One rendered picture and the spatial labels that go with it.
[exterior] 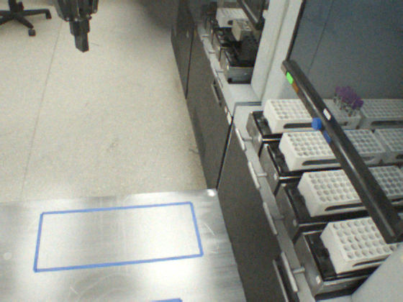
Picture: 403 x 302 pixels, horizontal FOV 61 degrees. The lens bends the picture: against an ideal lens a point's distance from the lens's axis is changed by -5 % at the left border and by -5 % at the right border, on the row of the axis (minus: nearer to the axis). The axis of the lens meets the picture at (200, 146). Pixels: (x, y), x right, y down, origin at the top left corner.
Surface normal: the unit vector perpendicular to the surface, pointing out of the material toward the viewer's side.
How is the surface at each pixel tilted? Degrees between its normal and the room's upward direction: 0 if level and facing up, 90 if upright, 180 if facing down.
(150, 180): 0
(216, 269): 0
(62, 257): 0
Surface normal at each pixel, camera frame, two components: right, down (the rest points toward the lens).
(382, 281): -0.98, 0.04
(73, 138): 0.11, -0.72
